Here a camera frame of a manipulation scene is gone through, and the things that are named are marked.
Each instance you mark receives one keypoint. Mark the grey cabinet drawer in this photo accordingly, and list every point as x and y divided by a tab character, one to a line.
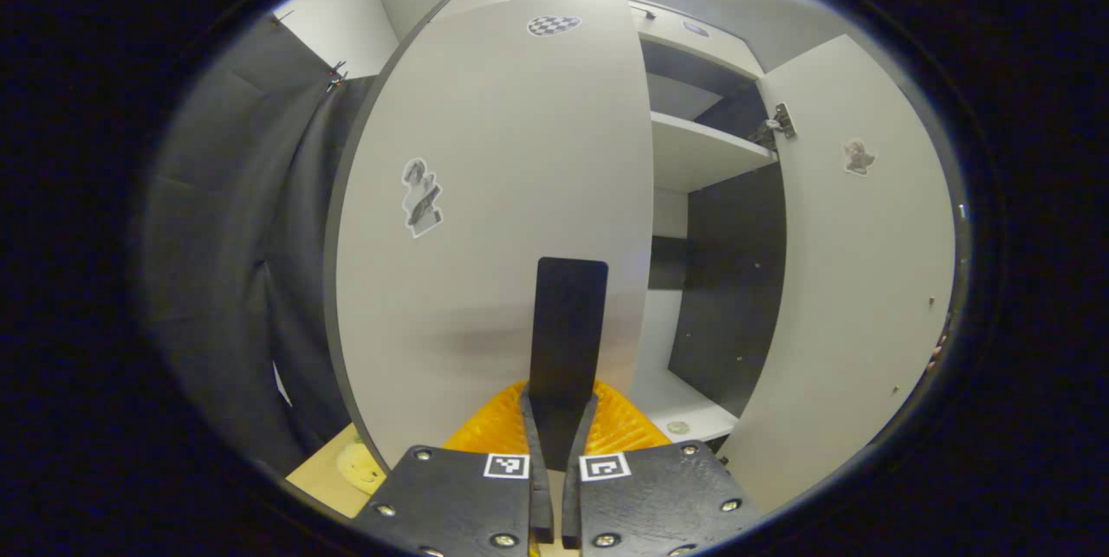
693	48

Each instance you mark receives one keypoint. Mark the yellow plush toy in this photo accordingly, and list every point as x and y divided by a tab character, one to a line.
359	469

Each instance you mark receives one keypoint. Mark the black metal clip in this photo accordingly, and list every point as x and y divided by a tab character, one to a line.
281	18
337	76

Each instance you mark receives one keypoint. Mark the metal door hinge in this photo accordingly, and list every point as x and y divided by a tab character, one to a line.
774	126

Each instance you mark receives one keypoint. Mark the grey double-door shoe cabinet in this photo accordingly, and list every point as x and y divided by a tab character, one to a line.
710	154

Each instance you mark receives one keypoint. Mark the black backdrop cloth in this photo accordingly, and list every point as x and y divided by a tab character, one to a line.
225	262

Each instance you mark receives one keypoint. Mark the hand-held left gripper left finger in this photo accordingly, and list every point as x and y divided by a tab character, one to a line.
541	496

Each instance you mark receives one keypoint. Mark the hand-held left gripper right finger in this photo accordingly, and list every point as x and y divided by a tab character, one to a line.
573	496

